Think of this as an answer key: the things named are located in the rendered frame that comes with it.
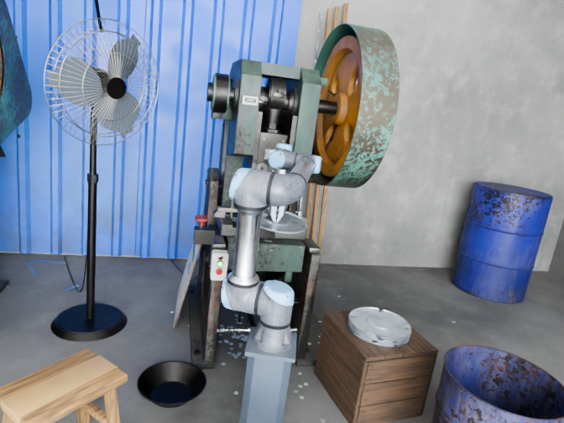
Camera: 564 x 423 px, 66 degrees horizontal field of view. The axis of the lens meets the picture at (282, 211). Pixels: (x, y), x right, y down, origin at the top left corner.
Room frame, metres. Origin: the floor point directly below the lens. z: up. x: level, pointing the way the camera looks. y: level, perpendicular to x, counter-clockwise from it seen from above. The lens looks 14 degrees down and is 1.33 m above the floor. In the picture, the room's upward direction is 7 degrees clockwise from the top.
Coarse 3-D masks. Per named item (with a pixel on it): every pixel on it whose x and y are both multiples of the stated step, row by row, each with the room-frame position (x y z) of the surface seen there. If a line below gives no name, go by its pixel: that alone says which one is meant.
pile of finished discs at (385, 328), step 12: (360, 312) 1.93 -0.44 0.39; (372, 312) 1.95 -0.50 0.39; (384, 312) 1.97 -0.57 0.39; (348, 324) 1.84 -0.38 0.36; (360, 324) 1.81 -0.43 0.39; (372, 324) 1.82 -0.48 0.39; (384, 324) 1.83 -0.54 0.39; (396, 324) 1.86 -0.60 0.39; (408, 324) 1.87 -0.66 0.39; (360, 336) 1.75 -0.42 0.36; (372, 336) 1.73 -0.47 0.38; (384, 336) 1.73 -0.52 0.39; (396, 336) 1.75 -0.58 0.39; (408, 336) 1.78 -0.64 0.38
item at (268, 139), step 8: (264, 128) 2.23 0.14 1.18; (264, 136) 2.16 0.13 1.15; (272, 136) 2.17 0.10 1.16; (280, 136) 2.18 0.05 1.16; (264, 144) 2.16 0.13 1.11; (272, 144) 2.17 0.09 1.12; (264, 152) 2.16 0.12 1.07; (264, 160) 2.16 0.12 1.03; (264, 168) 2.15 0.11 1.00; (272, 168) 2.17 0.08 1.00
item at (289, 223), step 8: (264, 216) 2.01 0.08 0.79; (288, 216) 2.08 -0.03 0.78; (296, 216) 2.09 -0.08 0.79; (264, 224) 1.90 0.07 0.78; (272, 224) 1.92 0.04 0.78; (280, 224) 1.93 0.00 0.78; (288, 224) 1.96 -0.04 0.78; (296, 224) 1.99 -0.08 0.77; (304, 224) 2.01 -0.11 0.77; (280, 232) 1.84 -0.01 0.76; (288, 232) 1.85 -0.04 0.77; (296, 232) 1.88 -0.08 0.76
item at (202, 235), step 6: (198, 228) 1.93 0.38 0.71; (204, 228) 1.95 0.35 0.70; (210, 228) 1.96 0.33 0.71; (198, 234) 1.91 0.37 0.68; (204, 234) 1.92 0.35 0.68; (210, 234) 1.93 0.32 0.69; (198, 240) 1.91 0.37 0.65; (204, 240) 1.92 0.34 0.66; (210, 240) 1.93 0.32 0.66; (210, 252) 1.95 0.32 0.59; (210, 258) 1.94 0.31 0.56; (210, 264) 1.94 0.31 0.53
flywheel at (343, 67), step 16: (336, 48) 2.46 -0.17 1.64; (352, 48) 2.23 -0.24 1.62; (336, 64) 2.51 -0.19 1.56; (352, 64) 2.29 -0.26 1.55; (336, 80) 2.50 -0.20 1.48; (352, 80) 2.29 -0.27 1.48; (320, 96) 2.62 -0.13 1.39; (336, 96) 2.35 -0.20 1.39; (352, 96) 2.22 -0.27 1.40; (352, 112) 2.19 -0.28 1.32; (320, 128) 2.60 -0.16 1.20; (336, 128) 2.38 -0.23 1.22; (352, 128) 2.16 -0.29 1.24; (320, 144) 2.54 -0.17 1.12; (336, 144) 2.35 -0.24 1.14; (336, 160) 2.31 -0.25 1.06
